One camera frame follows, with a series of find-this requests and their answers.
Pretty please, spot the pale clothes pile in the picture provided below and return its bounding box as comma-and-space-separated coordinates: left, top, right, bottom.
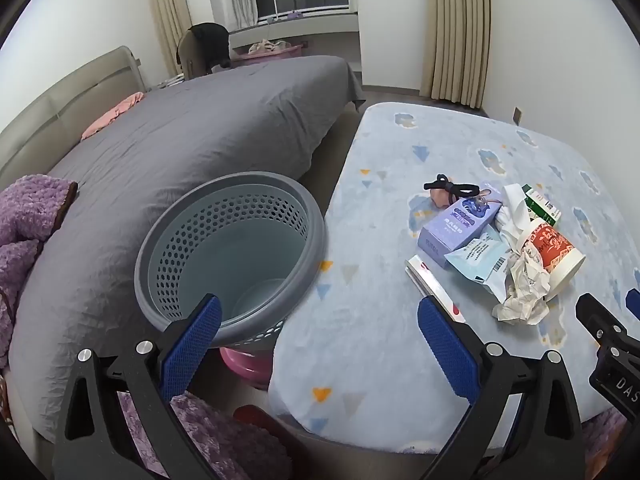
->
248, 40, 292, 56

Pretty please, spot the beige padded headboard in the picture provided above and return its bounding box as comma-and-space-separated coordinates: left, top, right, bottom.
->
0, 46, 146, 176

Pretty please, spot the pink plastic stool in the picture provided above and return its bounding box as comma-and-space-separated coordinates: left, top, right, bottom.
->
219, 344, 275, 391

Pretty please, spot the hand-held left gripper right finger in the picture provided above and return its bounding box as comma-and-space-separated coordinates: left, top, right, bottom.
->
417, 296, 586, 480

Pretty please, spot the red and white paper cup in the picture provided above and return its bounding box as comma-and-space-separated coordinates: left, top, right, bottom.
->
520, 217, 587, 303

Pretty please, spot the pink laundry basket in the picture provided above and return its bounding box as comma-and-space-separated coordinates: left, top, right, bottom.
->
231, 44, 304, 66

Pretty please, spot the white paper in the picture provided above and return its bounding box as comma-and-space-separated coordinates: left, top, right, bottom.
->
492, 250, 551, 325

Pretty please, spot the black garment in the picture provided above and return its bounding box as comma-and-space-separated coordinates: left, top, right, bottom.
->
189, 23, 233, 70

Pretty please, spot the grey perforated plastic basket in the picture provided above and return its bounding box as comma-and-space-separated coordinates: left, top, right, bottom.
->
134, 171, 327, 350

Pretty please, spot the light blue printed blanket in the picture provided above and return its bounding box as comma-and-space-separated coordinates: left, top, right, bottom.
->
267, 102, 640, 453

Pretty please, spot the dark red object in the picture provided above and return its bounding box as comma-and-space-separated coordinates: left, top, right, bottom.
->
232, 404, 301, 443

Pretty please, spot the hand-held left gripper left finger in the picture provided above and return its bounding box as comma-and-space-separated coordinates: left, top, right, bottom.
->
52, 294, 223, 480

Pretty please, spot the purple fluffy cloth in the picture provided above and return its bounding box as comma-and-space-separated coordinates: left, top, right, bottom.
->
0, 175, 79, 368

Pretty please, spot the purple cartoon carton box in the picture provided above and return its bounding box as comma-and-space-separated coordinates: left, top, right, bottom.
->
417, 181, 506, 268

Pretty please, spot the bed with grey cover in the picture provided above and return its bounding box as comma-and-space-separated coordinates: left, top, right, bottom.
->
9, 55, 366, 443

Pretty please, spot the black hair tie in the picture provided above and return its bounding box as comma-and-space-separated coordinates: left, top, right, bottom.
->
424, 174, 482, 199

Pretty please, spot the purple fluffy clothing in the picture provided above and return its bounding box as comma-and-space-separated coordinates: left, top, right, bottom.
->
117, 392, 291, 480

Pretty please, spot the long white and red box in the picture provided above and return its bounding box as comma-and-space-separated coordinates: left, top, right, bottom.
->
405, 255, 466, 323

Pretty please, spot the bay window ledge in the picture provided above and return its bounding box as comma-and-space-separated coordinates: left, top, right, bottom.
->
227, 9, 362, 61

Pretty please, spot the pink pillow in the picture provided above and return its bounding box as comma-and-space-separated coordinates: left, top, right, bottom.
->
81, 92, 146, 141

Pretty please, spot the green and white medicine box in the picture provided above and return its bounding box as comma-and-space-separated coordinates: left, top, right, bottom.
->
520, 184, 562, 229

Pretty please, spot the beige curtain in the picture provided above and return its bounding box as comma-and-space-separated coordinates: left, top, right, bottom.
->
419, 0, 493, 111
142, 0, 194, 79

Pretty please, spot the light blue wipe packet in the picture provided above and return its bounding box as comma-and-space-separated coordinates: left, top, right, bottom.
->
444, 225, 521, 297

